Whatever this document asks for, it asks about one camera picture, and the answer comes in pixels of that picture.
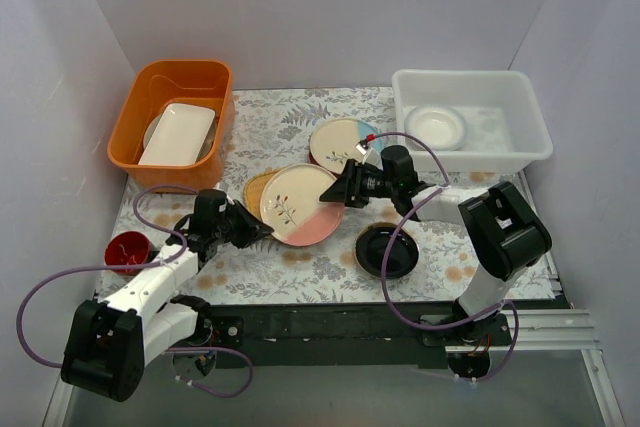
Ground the yellow woven bamboo tray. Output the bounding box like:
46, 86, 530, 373
243, 170, 279, 219

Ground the cream and pink plate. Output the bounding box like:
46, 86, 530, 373
260, 163, 345, 247

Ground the white ribbed soup plate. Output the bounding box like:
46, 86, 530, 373
404, 105, 468, 151

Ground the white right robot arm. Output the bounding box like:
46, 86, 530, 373
319, 145, 552, 345

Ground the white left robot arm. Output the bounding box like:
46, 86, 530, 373
60, 188, 273, 402

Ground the white plastic bin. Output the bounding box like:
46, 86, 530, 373
392, 69, 553, 174

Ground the orange plastic bin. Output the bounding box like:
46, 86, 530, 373
107, 59, 235, 192

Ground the floral table mat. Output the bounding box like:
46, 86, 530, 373
115, 87, 554, 306

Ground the dark pink scalloped plate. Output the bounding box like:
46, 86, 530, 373
308, 150, 322, 167

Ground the cream and blue plate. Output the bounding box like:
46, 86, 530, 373
309, 118, 379, 174

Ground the black gold-rimmed bowl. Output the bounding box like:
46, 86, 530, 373
354, 221, 420, 282

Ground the red lacquer cup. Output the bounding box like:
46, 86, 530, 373
104, 231, 152, 276

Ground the white rectangular dish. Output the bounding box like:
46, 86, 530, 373
138, 103, 215, 167

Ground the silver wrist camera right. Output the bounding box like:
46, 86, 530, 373
355, 139, 373, 162

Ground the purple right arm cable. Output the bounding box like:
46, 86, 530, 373
367, 131, 521, 383

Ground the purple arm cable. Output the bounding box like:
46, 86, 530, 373
16, 184, 254, 400
367, 131, 521, 383

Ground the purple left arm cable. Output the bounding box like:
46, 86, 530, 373
16, 184, 254, 400

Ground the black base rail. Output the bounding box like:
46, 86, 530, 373
89, 302, 571, 371

